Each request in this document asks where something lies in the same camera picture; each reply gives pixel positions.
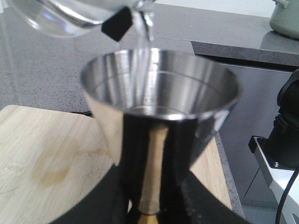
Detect light wooden cutting board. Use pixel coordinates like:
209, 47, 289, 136
0, 105, 233, 224

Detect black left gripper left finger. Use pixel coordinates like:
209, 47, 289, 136
51, 165, 128, 224

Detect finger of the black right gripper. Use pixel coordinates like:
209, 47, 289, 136
101, 7, 133, 42

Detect silver steel jigger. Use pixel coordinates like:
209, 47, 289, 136
81, 48, 241, 224

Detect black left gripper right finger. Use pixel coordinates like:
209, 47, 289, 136
163, 171, 249, 224

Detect pale green pot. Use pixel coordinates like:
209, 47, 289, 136
270, 0, 299, 39

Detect clear glass beaker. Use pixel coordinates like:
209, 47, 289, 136
7, 0, 154, 38

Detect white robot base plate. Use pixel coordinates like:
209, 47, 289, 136
248, 135, 299, 224

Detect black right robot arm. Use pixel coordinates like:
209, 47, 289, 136
221, 66, 299, 224

